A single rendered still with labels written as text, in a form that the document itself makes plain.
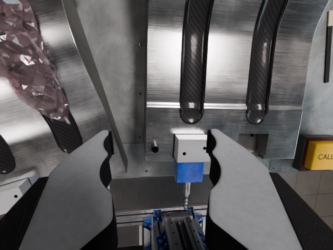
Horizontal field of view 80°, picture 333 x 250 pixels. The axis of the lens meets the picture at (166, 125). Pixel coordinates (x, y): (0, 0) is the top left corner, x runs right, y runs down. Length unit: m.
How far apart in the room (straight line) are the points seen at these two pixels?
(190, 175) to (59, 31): 0.27
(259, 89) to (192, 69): 0.12
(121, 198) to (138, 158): 0.75
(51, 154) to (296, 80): 0.41
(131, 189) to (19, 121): 0.84
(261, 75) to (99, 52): 0.28
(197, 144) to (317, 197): 1.74
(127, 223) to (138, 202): 0.13
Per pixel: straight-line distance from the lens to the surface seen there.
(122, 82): 0.38
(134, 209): 1.18
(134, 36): 0.39
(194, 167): 0.32
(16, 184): 0.40
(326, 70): 0.55
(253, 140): 0.40
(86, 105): 0.33
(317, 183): 1.92
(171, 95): 0.30
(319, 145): 0.53
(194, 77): 0.32
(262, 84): 0.36
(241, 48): 0.34
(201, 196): 1.22
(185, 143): 0.29
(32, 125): 0.37
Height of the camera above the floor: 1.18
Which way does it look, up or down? 75 degrees down
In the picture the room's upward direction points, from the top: 146 degrees clockwise
